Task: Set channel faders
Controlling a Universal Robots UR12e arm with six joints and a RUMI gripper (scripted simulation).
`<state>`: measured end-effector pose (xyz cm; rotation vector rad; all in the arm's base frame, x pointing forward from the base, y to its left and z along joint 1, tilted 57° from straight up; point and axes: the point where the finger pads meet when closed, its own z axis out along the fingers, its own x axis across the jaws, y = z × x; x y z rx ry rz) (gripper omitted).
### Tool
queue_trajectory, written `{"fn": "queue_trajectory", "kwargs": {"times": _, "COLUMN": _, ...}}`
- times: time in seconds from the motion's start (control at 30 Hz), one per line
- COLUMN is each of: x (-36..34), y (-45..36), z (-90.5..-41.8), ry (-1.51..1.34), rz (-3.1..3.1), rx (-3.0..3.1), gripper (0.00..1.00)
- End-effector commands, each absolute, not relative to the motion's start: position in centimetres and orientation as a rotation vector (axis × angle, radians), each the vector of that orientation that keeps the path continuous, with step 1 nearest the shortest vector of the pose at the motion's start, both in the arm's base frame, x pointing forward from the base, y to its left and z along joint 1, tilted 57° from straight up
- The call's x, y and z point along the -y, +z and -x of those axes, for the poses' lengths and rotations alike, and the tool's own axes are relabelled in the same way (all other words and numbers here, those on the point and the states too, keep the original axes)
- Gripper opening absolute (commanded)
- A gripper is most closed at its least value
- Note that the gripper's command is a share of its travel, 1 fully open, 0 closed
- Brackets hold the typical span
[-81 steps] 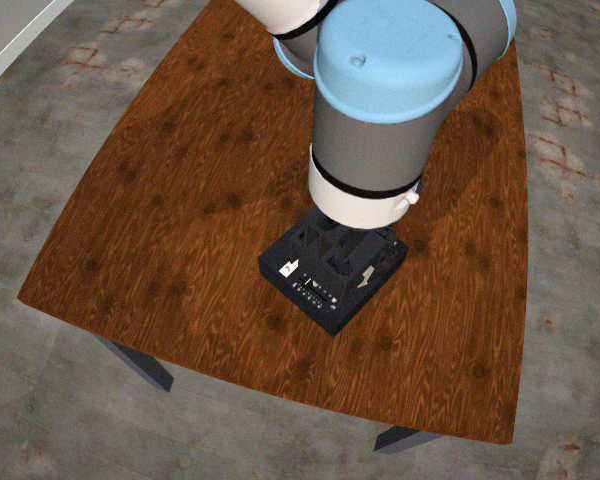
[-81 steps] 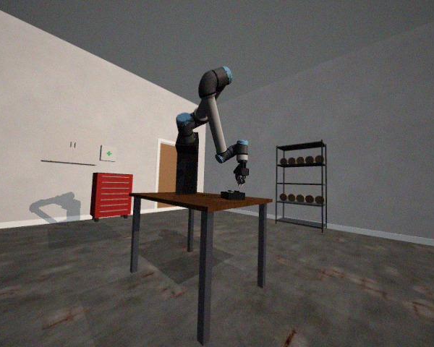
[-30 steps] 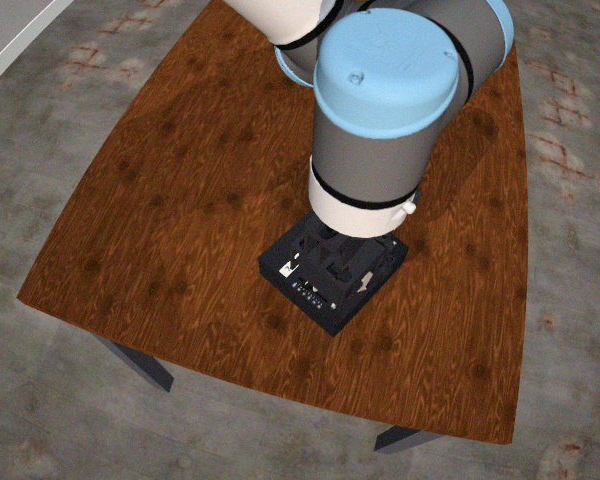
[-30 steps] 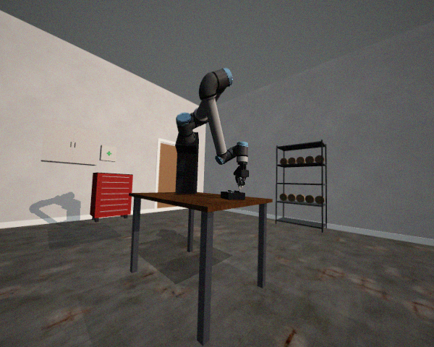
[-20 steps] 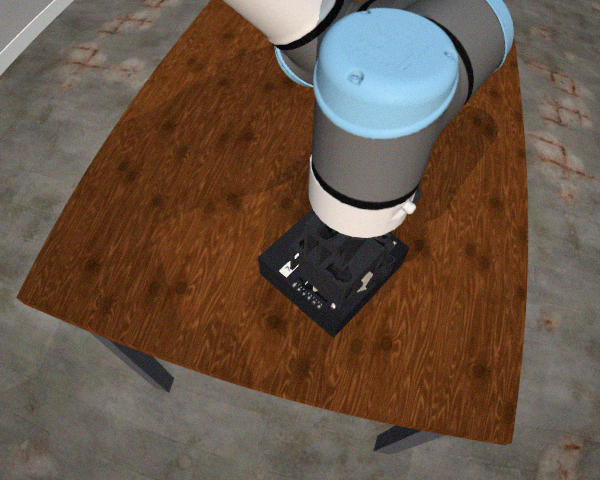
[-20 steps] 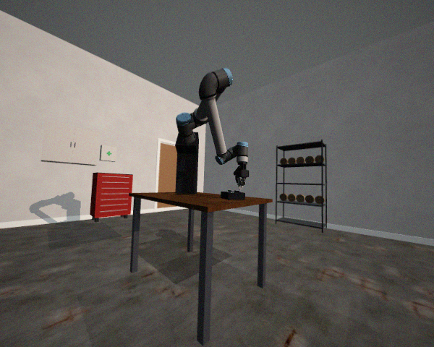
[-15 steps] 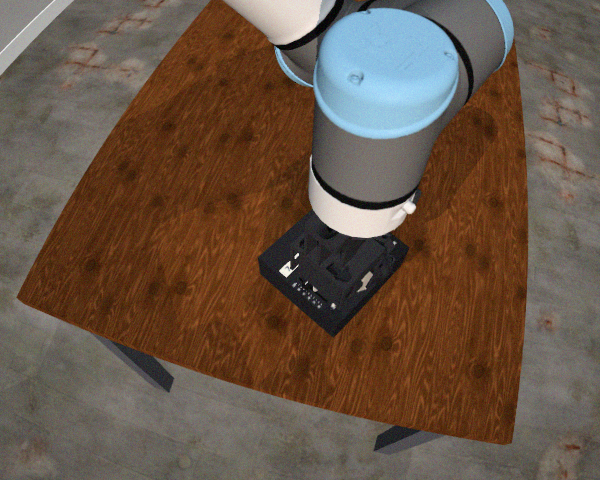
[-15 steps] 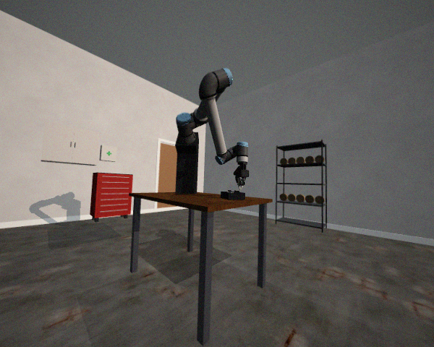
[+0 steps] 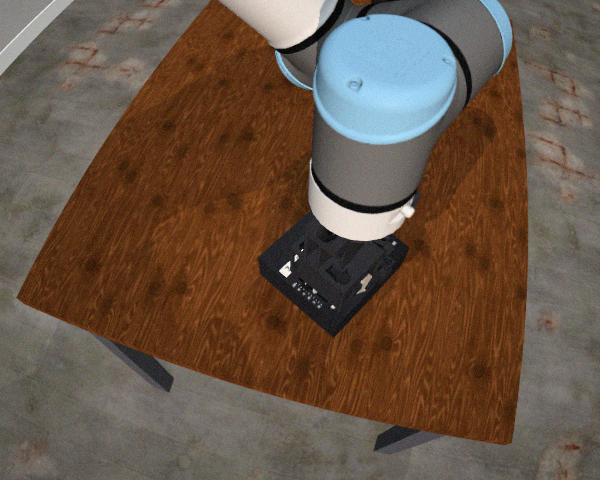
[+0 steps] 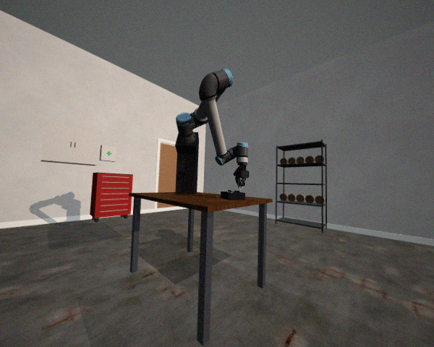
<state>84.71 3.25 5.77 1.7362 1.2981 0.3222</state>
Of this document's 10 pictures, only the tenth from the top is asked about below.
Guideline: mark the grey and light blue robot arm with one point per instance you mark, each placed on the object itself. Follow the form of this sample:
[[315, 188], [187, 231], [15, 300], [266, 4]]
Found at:
[[208, 113]]

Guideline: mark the black lighting desk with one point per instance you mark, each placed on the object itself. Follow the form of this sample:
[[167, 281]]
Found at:
[[229, 195]]

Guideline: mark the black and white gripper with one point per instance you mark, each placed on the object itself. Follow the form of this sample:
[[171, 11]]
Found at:
[[243, 174]]

